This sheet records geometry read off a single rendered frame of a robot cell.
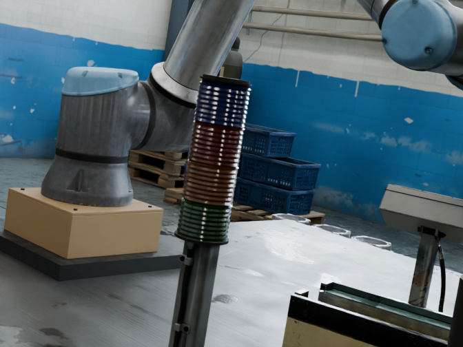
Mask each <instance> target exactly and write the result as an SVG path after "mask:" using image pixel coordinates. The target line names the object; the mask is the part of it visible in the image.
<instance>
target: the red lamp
mask: <svg viewBox="0 0 463 347"><path fill-rule="evenodd" d="M193 122H194V124H193V125H192V126H193V129H192V134H191V136H192V137H191V139H190V140H191V143H190V147H189V152H188V154H189V156H188V158H189V159H190V160H192V161H194V162H199V163H203V164H206V165H214V166H219V167H237V166H239V164H238V163H239V162H240V159H239V158H240V153H241V148H242V143H243V135H244V130H245V129H244V128H235V127H225V126H220V125H212V124H208V123H202V122H198V121H196V120H194V121H193Z"/></svg>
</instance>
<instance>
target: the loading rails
mask: <svg viewBox="0 0 463 347"><path fill-rule="evenodd" d="M320 290H321V291H319V294H318V301H316V300H313V299H309V298H308V295H309V291H308V290H306V289H302V290H299V291H296V292H295V293H294V294H291V297H290V301H289V308H288V313H287V321H286V325H285V333H284V337H283V342H282V347H447V344H448V340H449V333H450V329H451V322H452V317H453V316H452V315H448V314H445V313H441V312H438V311H434V310H431V309H429V308H425V307H422V306H418V305H415V304H411V303H408V302H404V301H401V300H398V299H394V298H392V297H387V296H385V295H381V294H378V293H374V292H371V291H367V290H364V289H361V288H357V287H354V286H350V285H348V284H343V283H341V282H337V281H334V280H327V281H324V282H321V283H320Z"/></svg>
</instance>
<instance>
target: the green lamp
mask: <svg viewBox="0 0 463 347"><path fill-rule="evenodd" d="M232 206H233V205H232V204H231V205H229V206H214V205H208V204H200V203H197V202H192V201H189V200H186V199H184V197H182V201H181V206H180V208H181V210H180V214H179V219H178V228H177V234H179V235H181V236H183V237H185V238H189V239H192V240H198V241H203V242H224V241H226V240H227V237H228V236H227V234H228V229H229V224H230V223H229V221H230V216H231V211H232Z"/></svg>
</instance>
